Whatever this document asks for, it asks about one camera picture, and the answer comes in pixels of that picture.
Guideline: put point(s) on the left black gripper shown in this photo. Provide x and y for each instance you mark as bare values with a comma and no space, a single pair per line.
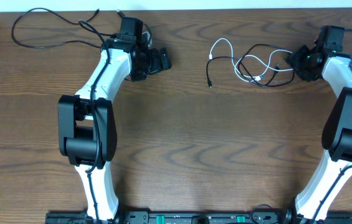
162,60

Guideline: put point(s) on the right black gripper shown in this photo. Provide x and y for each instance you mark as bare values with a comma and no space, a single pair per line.
294,59

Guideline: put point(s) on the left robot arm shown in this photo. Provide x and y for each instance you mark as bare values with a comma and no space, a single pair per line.
87,131

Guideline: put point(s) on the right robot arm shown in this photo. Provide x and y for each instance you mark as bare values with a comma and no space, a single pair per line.
328,62

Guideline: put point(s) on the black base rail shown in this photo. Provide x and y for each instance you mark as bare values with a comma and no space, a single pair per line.
142,217

